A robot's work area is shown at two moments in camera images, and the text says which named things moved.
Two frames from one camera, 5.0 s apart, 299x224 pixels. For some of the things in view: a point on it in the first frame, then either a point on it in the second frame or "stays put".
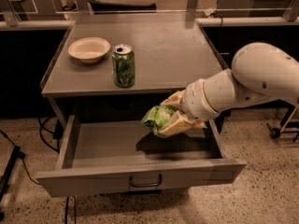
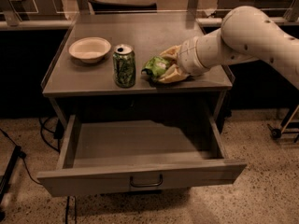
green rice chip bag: (155, 117) -> (154, 68)
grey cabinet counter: (113, 66) stays put
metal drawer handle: (161, 176) stays put
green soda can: (123, 65) stays put
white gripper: (193, 101) -> (188, 59)
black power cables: (57, 133) stays put
